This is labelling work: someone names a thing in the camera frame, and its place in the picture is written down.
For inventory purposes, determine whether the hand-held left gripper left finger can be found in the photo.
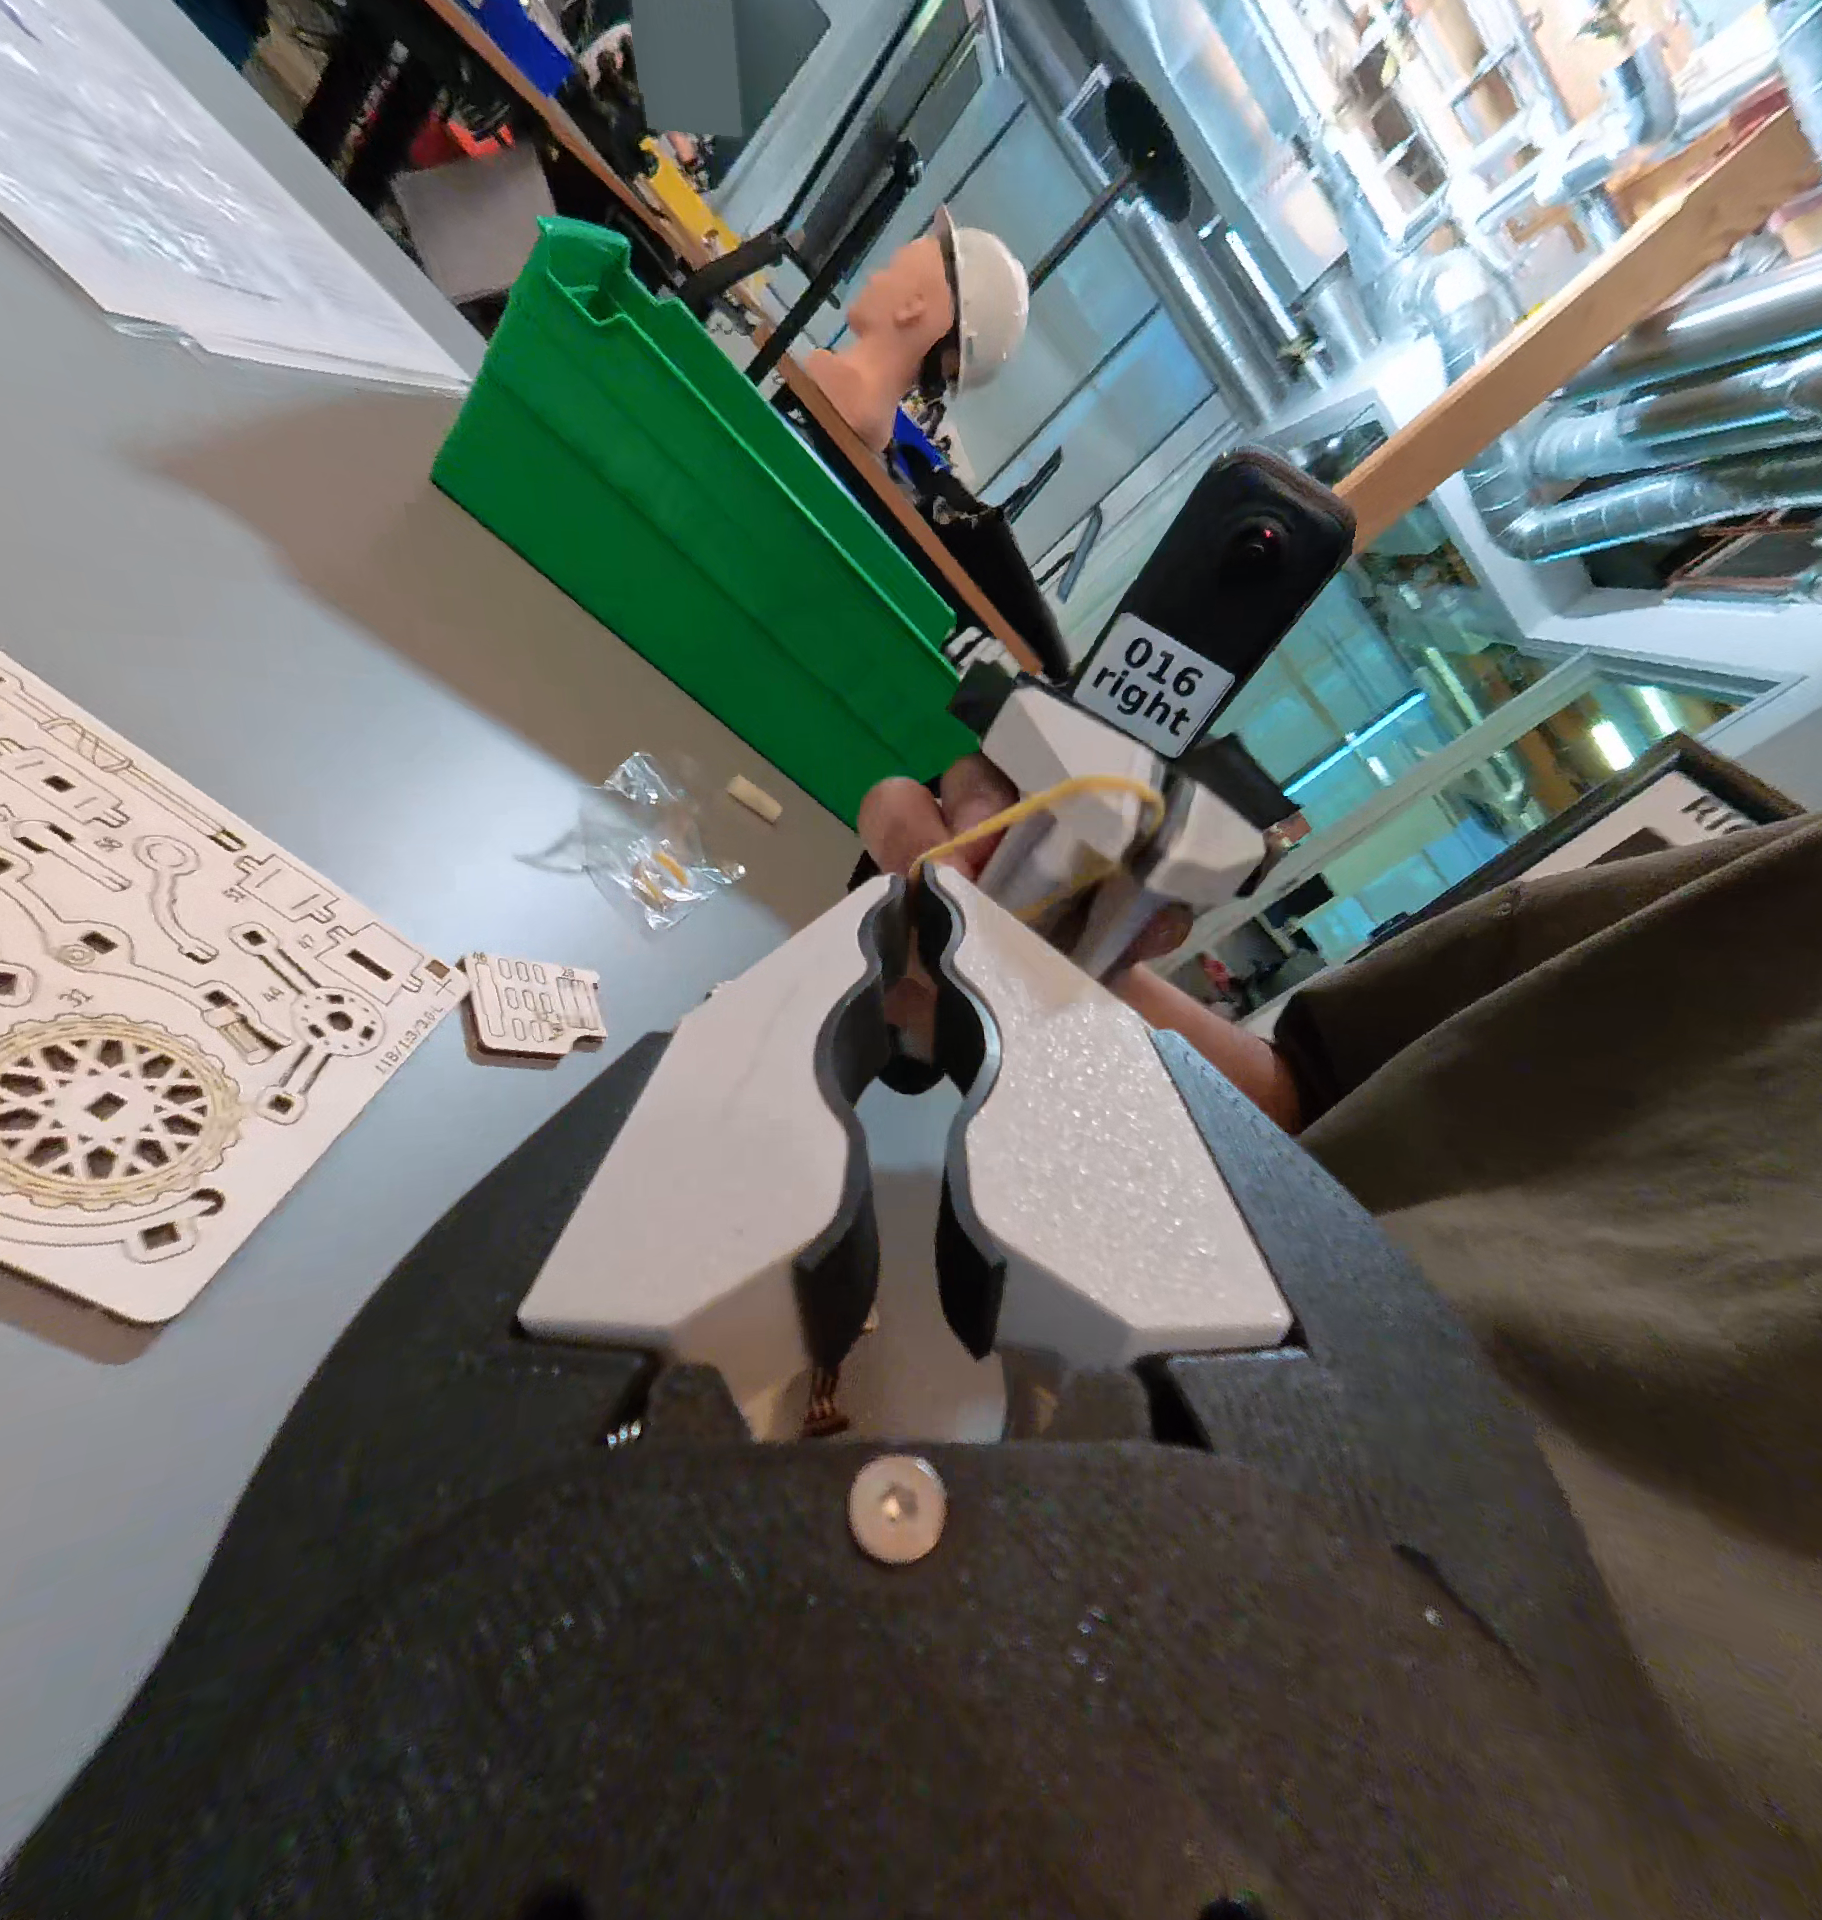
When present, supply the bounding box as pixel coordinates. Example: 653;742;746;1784
519;875;907;1444

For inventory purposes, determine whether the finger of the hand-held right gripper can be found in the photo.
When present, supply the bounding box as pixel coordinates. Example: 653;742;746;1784
1076;782;1272;979
985;691;1168;929

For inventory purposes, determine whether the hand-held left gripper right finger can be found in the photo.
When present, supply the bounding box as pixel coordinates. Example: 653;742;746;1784
910;862;1294;1370

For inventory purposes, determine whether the yellow rubber band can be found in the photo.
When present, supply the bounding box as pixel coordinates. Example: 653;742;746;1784
910;772;1171;909

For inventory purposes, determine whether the monitor on black arm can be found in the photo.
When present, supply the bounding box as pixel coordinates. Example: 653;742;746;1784
684;142;927;383

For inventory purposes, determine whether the person's right hand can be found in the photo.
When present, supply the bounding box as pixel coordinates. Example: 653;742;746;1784
858;754;1305;1129

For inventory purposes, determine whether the small slotted wooden piece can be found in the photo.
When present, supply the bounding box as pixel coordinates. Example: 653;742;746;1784
460;950;609;1065

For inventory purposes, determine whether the clear plastic bag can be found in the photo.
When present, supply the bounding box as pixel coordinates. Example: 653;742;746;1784
519;750;749;916

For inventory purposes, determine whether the wooden puzzle sheet with gear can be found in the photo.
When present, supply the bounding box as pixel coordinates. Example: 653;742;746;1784
0;616;469;1326

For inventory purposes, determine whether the white hard hat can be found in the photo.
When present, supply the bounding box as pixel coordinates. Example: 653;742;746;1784
933;210;1030;396

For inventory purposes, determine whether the black framed sign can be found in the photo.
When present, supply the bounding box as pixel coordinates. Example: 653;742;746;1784
1451;734;1813;903

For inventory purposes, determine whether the black floor lamp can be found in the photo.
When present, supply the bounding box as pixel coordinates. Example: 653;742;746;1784
1023;75;1198;302

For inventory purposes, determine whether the mannequin head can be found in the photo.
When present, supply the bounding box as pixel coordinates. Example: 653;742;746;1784
824;225;955;454

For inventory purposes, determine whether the slanted wooden beam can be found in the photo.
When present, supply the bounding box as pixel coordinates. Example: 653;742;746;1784
1338;111;1822;548

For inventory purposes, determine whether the green plastic bin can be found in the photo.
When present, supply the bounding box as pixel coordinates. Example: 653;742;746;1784
431;215;991;794

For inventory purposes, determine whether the large dark monitor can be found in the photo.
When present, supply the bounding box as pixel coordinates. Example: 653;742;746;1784
633;0;834;149

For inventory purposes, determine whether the small blue parts bin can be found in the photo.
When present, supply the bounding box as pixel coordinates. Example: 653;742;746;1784
460;0;575;93

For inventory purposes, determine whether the white instruction sheet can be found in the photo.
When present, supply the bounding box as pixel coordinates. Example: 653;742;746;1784
0;0;473;396

